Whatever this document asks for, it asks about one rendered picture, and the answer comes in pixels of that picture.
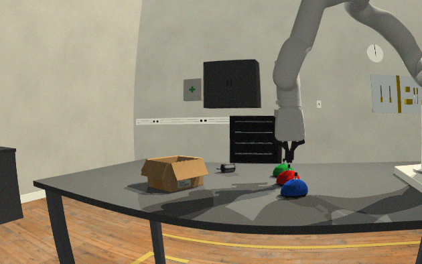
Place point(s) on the open brown cardboard box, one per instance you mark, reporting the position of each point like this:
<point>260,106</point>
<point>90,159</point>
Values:
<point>174,170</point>

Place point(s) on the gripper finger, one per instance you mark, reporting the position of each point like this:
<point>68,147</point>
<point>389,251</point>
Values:
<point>285,147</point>
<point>294,145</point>

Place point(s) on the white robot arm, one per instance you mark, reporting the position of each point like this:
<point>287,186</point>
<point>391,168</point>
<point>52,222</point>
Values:
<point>305,28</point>

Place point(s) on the blue dome bell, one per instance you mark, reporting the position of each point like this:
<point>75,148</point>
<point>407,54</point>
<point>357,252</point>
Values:
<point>294,188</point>

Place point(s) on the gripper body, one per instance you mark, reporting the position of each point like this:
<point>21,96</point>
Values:
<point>289,124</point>

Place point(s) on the red dome bell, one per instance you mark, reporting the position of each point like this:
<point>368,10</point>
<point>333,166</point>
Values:
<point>285,176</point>

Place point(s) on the green bell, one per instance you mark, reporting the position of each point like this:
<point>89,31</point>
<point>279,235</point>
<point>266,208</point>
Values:
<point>281,168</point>

